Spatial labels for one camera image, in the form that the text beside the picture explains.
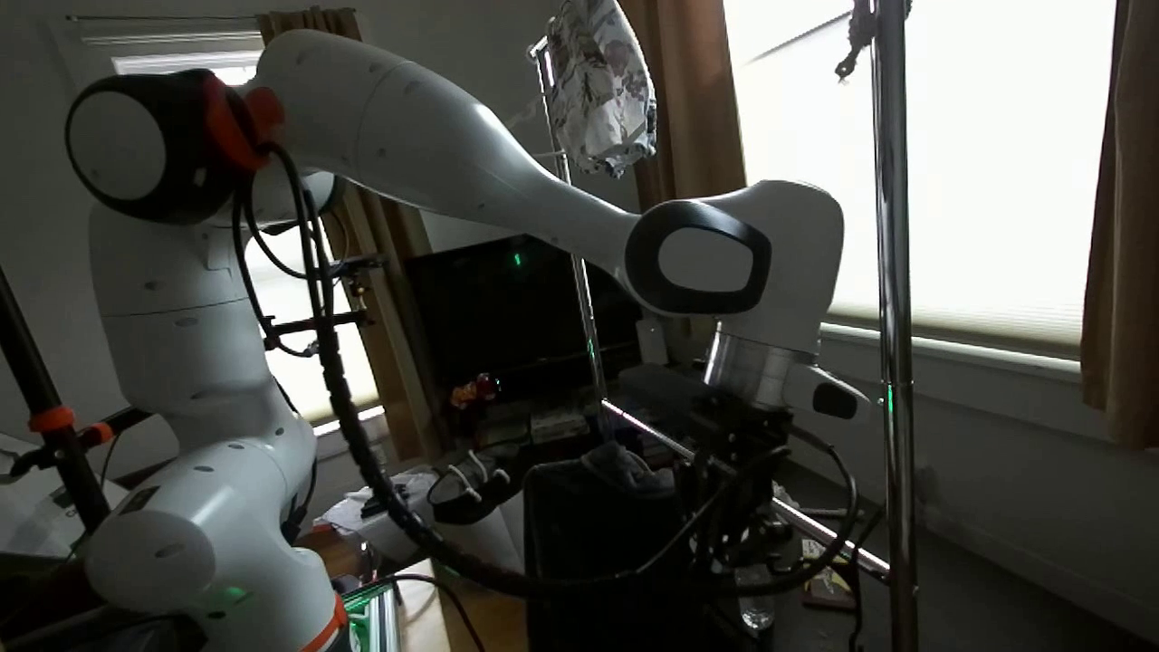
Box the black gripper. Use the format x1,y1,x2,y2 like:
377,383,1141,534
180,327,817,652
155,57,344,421
698,401,802,577

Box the chrome garment rack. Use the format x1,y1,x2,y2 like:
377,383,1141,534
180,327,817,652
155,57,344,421
525,0,927,652

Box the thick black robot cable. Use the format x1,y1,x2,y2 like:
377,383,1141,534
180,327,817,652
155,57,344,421
227,141,863,603

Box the floral print garment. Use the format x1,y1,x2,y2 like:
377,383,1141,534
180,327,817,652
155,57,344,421
547,0,662,180

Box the mustard brown curtain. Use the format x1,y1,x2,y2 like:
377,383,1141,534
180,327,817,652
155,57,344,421
616,0,744,210
1077,0,1159,452
254,2,442,463

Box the dark computer monitor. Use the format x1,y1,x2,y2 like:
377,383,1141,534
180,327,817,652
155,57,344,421
403,232,646,418

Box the white device on table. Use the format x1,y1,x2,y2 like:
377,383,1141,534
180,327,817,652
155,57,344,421
322,443,537,574

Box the black tripod orange clamps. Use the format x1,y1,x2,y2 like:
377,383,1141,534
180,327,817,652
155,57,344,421
0,263,155,541

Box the black box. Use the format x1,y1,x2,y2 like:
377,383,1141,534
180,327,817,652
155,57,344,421
523,452,744,652

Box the black coat hanger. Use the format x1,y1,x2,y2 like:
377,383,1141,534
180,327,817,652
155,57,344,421
755,0,876,83

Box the green item on table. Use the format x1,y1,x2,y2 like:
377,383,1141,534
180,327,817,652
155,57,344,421
340,584,406,652

